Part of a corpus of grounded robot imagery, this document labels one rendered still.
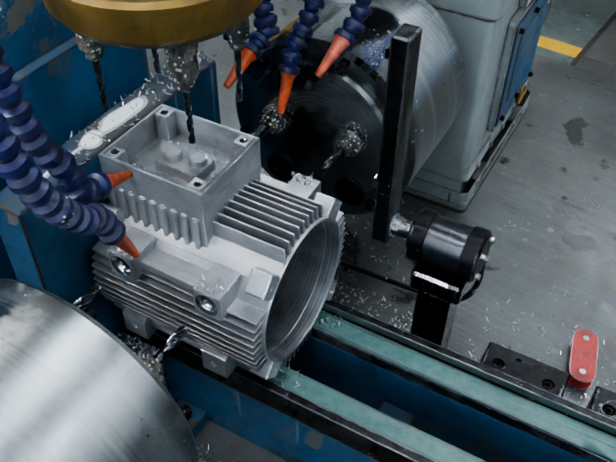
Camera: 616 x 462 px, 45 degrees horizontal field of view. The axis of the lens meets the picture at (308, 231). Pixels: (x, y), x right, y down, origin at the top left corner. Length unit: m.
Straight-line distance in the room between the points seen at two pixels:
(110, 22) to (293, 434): 0.48
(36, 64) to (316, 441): 0.49
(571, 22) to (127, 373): 3.22
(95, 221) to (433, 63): 0.49
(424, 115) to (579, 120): 0.61
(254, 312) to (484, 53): 0.51
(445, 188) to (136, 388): 0.72
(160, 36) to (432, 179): 0.69
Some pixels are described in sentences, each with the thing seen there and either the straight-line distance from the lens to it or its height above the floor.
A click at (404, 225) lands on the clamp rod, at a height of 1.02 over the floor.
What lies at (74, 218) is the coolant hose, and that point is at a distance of 0.55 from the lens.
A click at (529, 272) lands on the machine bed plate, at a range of 1.12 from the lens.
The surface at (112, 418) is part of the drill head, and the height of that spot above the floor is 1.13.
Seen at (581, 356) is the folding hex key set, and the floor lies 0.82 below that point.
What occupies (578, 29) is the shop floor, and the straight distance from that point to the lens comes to 3.57.
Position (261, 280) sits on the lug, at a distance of 0.67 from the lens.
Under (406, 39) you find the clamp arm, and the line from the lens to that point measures 0.69.
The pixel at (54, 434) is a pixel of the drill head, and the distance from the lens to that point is 0.54.
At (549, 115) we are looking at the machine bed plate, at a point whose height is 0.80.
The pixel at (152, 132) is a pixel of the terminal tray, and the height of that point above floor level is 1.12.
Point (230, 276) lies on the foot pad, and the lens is 0.69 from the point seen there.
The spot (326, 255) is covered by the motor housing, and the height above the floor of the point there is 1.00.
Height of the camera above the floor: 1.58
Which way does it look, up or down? 43 degrees down
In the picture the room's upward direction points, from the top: 1 degrees clockwise
